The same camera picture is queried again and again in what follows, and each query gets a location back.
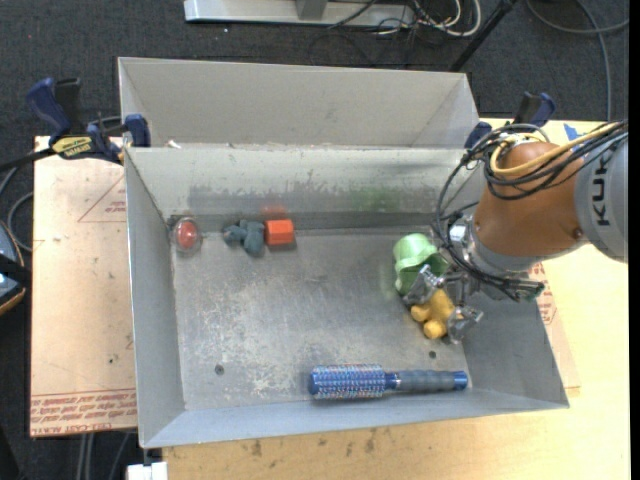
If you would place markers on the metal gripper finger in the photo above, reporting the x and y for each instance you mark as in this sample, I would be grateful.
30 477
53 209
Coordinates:
422 285
462 325

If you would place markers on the yellow toy animal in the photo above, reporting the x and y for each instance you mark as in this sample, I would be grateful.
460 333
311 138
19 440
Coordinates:
434 313

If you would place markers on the light green cup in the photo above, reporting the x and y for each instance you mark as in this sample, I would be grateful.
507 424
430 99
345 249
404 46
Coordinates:
412 255

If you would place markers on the blue hairbrush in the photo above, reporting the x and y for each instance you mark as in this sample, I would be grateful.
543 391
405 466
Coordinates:
350 381

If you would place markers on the grey metal bin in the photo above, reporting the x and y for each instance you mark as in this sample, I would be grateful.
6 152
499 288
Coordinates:
300 318

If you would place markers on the orange block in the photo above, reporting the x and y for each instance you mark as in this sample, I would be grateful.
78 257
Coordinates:
279 232

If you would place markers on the dark teal toy animal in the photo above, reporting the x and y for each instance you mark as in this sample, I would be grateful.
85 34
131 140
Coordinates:
250 237

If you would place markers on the red ball in clear shell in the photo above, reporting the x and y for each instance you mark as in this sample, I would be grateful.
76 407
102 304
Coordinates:
186 233

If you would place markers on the brown cardboard board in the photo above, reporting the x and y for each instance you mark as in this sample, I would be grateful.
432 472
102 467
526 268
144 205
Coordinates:
80 293

